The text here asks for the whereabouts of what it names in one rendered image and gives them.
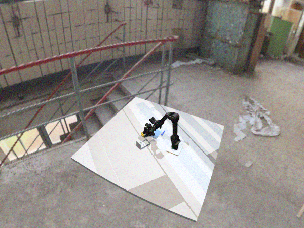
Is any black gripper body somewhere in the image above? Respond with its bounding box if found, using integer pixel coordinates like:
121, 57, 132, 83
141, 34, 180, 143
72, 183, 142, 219
144, 125, 156, 136

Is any light blue flat mat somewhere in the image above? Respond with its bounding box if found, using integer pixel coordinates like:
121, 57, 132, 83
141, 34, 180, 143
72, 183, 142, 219
151, 130, 161, 139

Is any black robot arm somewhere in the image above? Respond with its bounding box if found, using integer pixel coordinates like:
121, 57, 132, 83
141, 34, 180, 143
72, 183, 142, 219
145, 112, 181, 150

